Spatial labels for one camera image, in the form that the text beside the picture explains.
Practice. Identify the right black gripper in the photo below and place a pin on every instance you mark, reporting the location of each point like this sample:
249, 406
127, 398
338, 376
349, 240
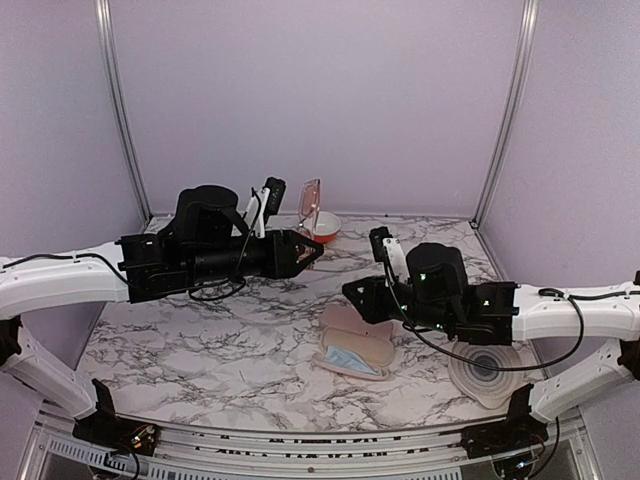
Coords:
372, 309

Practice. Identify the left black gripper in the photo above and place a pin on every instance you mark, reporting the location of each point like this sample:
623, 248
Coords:
282, 259

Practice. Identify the pink soft glasses case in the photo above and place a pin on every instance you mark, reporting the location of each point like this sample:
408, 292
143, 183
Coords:
379, 354

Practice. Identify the pink transparent sunglasses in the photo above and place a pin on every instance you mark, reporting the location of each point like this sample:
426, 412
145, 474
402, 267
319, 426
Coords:
309, 207

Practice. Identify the pink hard glasses case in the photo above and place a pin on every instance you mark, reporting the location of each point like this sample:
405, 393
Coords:
348, 319

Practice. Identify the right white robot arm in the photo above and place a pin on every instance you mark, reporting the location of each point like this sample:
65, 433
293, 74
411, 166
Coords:
427, 289

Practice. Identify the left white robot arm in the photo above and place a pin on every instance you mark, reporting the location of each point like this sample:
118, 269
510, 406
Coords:
207, 243

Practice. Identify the orange white bowl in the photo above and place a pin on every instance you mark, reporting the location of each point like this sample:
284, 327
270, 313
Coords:
323, 227

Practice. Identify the grey swirl ceramic plate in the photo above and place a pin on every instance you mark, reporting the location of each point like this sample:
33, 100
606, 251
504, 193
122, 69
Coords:
487, 383

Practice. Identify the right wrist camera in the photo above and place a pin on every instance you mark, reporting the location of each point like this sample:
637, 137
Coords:
387, 250

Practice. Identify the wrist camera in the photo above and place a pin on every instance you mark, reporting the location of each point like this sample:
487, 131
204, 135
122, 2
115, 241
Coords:
263, 204
387, 250

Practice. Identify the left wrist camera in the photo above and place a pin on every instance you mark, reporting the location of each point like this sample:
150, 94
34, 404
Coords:
263, 204

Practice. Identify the left aluminium frame post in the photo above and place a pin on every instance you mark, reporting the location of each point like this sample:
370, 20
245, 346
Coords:
116, 91

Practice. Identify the aluminium frame post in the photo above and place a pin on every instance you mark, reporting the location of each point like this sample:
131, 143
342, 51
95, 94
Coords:
116, 91
517, 84

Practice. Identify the front aluminium rail base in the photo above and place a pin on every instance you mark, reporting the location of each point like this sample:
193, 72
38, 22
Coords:
191, 452

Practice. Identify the right aluminium frame post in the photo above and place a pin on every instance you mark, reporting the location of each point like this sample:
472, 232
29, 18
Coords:
517, 84

